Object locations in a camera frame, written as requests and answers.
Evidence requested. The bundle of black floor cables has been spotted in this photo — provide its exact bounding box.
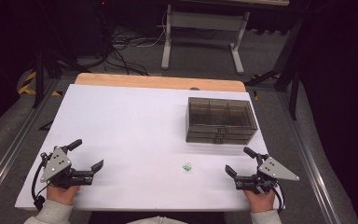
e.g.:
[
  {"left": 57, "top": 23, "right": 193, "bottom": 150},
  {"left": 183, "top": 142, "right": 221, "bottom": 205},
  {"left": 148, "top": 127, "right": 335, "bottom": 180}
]
[{"left": 101, "top": 26, "right": 152, "bottom": 77}]

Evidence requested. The white board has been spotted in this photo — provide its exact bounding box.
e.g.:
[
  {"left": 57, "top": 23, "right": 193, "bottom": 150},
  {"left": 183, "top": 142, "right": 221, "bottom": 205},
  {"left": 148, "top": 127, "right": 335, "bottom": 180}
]
[{"left": 14, "top": 83, "right": 286, "bottom": 213}]

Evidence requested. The person's right hand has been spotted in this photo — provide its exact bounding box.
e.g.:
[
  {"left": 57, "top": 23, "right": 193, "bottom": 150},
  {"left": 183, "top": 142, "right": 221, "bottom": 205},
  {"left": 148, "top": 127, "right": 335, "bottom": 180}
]
[{"left": 243, "top": 189, "right": 276, "bottom": 215}]

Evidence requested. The black equipment with red light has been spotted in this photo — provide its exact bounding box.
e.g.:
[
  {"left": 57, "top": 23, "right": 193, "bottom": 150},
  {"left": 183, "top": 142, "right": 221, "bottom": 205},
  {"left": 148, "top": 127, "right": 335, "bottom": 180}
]
[{"left": 73, "top": 0, "right": 115, "bottom": 58}]

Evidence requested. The smoky plastic drawer cabinet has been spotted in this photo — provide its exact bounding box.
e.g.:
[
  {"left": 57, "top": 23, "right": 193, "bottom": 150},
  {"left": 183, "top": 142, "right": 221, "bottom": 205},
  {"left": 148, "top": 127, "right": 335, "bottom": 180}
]
[{"left": 185, "top": 96, "right": 259, "bottom": 146}]

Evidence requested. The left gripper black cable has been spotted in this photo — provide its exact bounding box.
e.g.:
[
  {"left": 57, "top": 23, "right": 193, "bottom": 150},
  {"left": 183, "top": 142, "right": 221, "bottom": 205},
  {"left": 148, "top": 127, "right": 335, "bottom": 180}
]
[{"left": 31, "top": 151, "right": 51, "bottom": 212}]

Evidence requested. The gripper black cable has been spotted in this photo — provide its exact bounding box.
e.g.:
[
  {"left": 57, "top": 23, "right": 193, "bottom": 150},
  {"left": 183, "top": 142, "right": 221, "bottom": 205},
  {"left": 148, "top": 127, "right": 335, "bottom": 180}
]
[
  {"left": 271, "top": 186, "right": 286, "bottom": 215},
  {"left": 31, "top": 151, "right": 51, "bottom": 212}
]

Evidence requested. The white metal table frame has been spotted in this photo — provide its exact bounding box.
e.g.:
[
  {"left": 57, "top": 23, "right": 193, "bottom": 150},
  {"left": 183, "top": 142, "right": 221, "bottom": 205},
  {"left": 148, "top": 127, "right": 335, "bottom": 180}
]
[{"left": 160, "top": 4, "right": 252, "bottom": 76}]

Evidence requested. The person's light clothing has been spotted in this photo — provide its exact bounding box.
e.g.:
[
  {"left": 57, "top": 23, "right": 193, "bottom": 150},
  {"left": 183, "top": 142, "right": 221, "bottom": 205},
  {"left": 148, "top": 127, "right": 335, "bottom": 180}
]
[{"left": 126, "top": 216, "right": 188, "bottom": 224}]

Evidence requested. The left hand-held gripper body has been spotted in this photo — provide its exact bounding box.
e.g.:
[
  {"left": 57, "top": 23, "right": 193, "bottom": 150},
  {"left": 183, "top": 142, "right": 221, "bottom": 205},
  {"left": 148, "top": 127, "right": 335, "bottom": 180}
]
[{"left": 39, "top": 145, "right": 95, "bottom": 189}]

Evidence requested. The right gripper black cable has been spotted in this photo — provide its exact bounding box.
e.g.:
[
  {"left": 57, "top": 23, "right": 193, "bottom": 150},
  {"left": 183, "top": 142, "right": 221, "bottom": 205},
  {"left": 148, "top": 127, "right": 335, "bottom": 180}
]
[{"left": 271, "top": 186, "right": 286, "bottom": 215}]

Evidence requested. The person's left hand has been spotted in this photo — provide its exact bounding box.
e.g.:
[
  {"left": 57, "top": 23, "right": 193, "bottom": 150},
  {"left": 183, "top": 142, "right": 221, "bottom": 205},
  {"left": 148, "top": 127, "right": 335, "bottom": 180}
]
[{"left": 46, "top": 184, "right": 81, "bottom": 206}]

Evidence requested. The black metal stand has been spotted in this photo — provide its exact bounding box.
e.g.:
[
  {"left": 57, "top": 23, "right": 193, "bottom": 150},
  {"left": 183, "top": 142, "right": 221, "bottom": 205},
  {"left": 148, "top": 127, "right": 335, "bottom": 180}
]
[
  {"left": 244, "top": 18, "right": 304, "bottom": 121},
  {"left": 32, "top": 46, "right": 91, "bottom": 110}
]

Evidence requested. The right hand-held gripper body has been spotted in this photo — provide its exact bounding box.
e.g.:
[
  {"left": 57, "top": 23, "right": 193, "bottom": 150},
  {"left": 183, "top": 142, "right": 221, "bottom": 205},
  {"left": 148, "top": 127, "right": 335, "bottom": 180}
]
[{"left": 234, "top": 156, "right": 300, "bottom": 196}]

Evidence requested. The aluminium floor rail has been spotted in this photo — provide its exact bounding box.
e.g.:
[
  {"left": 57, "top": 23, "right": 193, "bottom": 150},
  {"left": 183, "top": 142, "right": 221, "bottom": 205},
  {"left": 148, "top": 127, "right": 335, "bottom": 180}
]
[
  {"left": 275, "top": 91, "right": 341, "bottom": 224},
  {"left": 0, "top": 78, "right": 61, "bottom": 204}
]

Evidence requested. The white floor cable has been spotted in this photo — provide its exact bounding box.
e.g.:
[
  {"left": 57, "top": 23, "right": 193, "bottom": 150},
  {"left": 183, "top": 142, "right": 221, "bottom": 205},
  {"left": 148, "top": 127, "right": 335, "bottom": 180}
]
[{"left": 134, "top": 10, "right": 170, "bottom": 49}]

